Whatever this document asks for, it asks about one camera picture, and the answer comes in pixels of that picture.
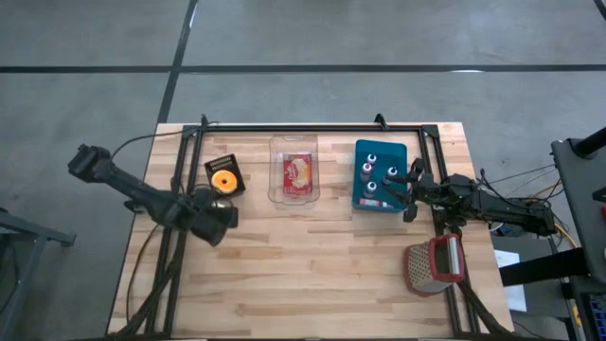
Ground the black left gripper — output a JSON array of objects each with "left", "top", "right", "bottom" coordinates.
[{"left": 188, "top": 186, "right": 241, "bottom": 248}]

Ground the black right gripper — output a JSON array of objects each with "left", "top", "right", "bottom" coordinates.
[{"left": 383, "top": 157, "right": 449, "bottom": 224}]

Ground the orange frosted toy donut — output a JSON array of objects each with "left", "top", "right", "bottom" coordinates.
[{"left": 210, "top": 169, "right": 238, "bottom": 196}]

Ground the red cookie package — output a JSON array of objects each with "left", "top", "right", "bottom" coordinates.
[{"left": 282, "top": 151, "right": 314, "bottom": 196}]

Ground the blue plastic bin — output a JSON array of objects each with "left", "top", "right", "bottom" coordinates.
[{"left": 351, "top": 138, "right": 409, "bottom": 214}]

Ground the black slotted plastic basket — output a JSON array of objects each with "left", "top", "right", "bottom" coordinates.
[{"left": 203, "top": 153, "right": 247, "bottom": 199}]

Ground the clear plastic container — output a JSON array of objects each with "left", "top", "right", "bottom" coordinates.
[{"left": 267, "top": 134, "right": 322, "bottom": 209}]

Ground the white paper sheet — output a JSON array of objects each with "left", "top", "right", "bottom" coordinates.
[{"left": 493, "top": 249, "right": 528, "bottom": 314}]

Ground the black flat bar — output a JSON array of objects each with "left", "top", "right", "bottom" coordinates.
[{"left": 499, "top": 246, "right": 591, "bottom": 288}]

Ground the grey equipment cart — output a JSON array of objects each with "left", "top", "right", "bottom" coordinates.
[{"left": 550, "top": 126, "right": 606, "bottom": 341}]

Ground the grey metal stand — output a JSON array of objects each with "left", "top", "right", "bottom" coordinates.
[{"left": 0, "top": 206, "right": 77, "bottom": 341}]

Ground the metal box grater red handle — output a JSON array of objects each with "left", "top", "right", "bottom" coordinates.
[{"left": 401, "top": 231, "right": 465, "bottom": 297}]

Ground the thin brown cable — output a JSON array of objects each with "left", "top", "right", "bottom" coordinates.
[{"left": 125, "top": 222, "right": 160, "bottom": 328}]

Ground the black aluminium table frame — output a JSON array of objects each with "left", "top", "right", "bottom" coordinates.
[{"left": 141, "top": 123, "right": 479, "bottom": 338}]

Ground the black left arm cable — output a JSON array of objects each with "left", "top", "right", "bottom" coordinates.
[{"left": 110, "top": 119, "right": 223, "bottom": 160}]

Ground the black braided cable bundle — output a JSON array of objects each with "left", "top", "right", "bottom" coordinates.
[
  {"left": 454, "top": 277, "right": 506, "bottom": 338},
  {"left": 116, "top": 222, "right": 188, "bottom": 338}
]

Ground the yellow cable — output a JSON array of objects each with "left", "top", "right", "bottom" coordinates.
[{"left": 544, "top": 215, "right": 579, "bottom": 251}]

